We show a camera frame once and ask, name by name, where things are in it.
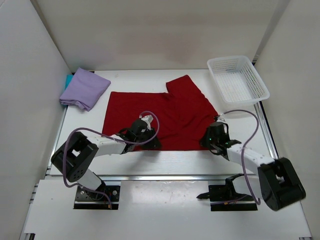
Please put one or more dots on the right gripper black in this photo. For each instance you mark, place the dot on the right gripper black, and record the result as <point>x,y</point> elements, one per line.
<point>204,142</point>

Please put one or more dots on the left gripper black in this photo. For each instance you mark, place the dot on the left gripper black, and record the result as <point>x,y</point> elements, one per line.
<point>153,144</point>

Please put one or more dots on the red t shirt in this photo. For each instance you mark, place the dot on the red t shirt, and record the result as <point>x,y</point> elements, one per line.
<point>183,113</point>

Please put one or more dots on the white plastic basket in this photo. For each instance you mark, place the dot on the white plastic basket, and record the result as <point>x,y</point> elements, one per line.
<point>237,80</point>

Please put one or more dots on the lavender t shirt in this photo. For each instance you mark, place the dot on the lavender t shirt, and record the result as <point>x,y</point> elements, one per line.
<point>84,90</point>

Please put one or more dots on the teal t shirt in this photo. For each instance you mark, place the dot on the teal t shirt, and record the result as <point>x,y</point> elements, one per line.
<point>68,80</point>

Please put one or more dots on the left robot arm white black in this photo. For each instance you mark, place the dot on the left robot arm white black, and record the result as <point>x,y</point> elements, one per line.
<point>74,157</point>

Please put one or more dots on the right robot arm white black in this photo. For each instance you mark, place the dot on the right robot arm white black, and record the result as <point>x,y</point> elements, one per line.
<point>274,181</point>

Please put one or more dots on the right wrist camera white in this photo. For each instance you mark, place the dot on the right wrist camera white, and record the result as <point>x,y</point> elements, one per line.
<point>219,118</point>

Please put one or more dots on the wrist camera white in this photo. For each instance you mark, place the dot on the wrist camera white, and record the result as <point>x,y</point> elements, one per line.
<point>148,120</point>
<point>219,118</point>

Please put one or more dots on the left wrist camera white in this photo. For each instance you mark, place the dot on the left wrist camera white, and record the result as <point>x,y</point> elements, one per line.
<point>148,120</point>

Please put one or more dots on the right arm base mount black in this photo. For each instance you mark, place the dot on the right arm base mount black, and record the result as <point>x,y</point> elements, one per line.
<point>224,198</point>

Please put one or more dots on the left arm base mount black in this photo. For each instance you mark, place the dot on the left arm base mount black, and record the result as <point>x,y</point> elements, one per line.
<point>86,200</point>

